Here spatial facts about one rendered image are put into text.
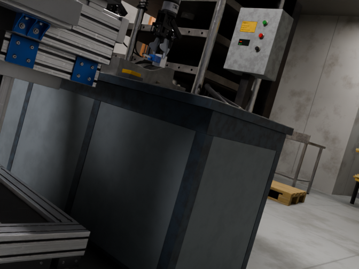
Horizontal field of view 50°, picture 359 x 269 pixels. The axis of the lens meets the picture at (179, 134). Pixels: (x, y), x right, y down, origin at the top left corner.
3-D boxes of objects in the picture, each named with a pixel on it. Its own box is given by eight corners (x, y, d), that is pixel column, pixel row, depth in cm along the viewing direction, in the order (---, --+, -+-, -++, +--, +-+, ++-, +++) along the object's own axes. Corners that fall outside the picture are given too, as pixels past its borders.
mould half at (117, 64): (115, 76, 179) (123, 47, 178) (83, 68, 195) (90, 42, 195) (182, 99, 217) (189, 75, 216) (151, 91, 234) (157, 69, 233)
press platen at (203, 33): (211, 38, 250) (213, 30, 249) (107, 26, 320) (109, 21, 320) (264, 68, 306) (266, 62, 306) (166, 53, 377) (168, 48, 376)
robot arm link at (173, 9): (170, 7, 185) (183, 7, 180) (168, 16, 185) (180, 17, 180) (160, 0, 179) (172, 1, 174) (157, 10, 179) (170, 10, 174)
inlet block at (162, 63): (145, 60, 173) (148, 48, 173) (137, 58, 176) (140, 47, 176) (164, 68, 183) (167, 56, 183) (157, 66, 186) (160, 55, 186)
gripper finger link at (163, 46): (155, 56, 177) (157, 36, 177) (164, 60, 181) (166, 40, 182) (161, 55, 175) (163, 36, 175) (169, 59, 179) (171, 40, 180)
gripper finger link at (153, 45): (143, 52, 182) (151, 34, 180) (151, 56, 187) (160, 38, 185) (147, 54, 180) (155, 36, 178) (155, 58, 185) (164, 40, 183)
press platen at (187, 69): (201, 75, 251) (203, 68, 251) (99, 56, 321) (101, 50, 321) (255, 99, 308) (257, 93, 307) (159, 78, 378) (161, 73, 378)
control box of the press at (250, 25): (210, 246, 232) (280, 7, 224) (174, 226, 251) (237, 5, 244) (229, 243, 249) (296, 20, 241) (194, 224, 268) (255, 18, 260)
